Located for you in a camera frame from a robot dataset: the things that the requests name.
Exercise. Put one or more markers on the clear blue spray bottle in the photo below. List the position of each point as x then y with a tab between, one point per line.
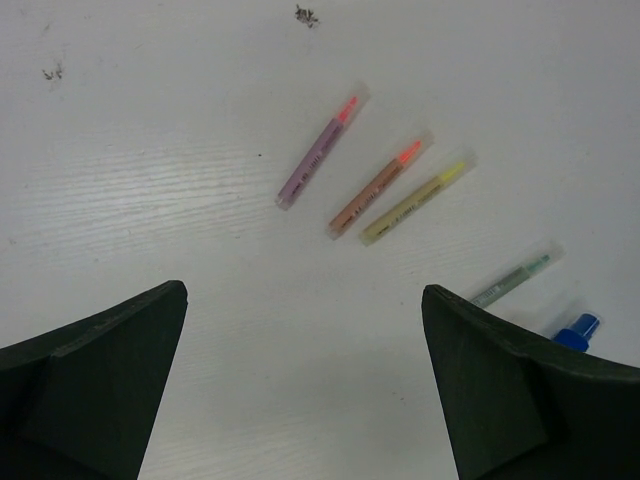
576	326

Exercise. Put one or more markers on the purple pink highlighter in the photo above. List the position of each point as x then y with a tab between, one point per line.
322	146

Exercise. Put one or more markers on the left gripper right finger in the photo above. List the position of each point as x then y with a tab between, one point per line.
519	406

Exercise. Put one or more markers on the green highlighter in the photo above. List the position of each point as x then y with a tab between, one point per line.
515	274

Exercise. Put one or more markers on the yellow highlighter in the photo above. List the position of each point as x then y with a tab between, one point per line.
456	165

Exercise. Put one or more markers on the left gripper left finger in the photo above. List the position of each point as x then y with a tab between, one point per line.
80	401

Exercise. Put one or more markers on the brown orange highlighter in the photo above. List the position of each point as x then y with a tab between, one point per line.
400	162

